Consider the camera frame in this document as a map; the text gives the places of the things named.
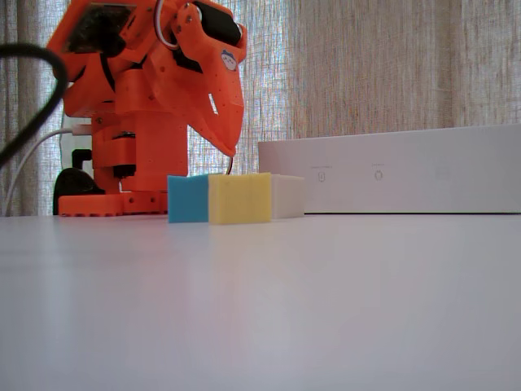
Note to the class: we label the orange gripper black motor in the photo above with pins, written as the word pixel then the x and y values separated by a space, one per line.
pixel 212 87

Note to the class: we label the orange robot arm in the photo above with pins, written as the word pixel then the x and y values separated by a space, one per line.
pixel 158 142

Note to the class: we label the yellow foam cuboid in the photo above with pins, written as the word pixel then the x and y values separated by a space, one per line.
pixel 238 199

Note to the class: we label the blue foam cuboid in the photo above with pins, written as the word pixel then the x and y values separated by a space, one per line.
pixel 187 199

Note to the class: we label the white foam cuboid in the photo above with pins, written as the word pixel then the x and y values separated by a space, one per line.
pixel 288 197

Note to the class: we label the white cardboard box bin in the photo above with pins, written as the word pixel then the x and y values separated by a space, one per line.
pixel 407 179

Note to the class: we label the beige woven curtain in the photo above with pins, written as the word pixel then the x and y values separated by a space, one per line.
pixel 366 61

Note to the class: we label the black table clamp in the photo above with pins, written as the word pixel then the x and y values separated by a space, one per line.
pixel 71 183

